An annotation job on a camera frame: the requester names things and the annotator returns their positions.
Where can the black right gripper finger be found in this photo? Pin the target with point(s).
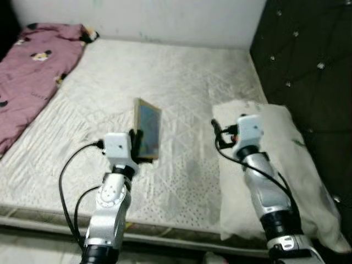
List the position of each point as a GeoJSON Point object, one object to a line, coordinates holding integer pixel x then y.
{"type": "Point", "coordinates": [216, 129]}

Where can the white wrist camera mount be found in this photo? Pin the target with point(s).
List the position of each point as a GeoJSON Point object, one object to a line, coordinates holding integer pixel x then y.
{"type": "Point", "coordinates": [250, 132]}
{"type": "Point", "coordinates": [118, 146]}

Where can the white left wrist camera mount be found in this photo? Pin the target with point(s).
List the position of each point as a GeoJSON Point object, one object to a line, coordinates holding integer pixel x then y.
{"type": "Point", "coordinates": [118, 146]}

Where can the white patterned mattress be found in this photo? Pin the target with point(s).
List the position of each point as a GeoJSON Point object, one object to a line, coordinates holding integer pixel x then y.
{"type": "Point", "coordinates": [165, 82]}

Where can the mauve cartoon print blanket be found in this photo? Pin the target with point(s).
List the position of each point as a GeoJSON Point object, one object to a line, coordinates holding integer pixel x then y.
{"type": "Point", "coordinates": [33, 82]}

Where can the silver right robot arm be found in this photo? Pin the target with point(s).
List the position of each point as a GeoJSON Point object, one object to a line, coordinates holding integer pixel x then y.
{"type": "Point", "coordinates": [269, 192]}

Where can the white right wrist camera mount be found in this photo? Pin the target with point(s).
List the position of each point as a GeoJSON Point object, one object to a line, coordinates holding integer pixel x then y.
{"type": "Point", "coordinates": [250, 132]}

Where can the white pillow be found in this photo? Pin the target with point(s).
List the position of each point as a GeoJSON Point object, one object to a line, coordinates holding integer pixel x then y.
{"type": "Point", "coordinates": [297, 165]}

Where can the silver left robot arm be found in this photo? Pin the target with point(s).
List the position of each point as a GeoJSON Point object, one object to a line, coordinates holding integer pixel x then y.
{"type": "Point", "coordinates": [110, 214]}

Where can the black tufted headboard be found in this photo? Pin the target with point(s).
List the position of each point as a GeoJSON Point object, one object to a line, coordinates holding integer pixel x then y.
{"type": "Point", "coordinates": [308, 66]}

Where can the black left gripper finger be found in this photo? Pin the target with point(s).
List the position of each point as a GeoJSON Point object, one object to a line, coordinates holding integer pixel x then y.
{"type": "Point", "coordinates": [136, 142]}

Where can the colourful yellow bordered book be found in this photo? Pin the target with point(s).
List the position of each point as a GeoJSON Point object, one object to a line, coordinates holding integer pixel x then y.
{"type": "Point", "coordinates": [149, 129]}

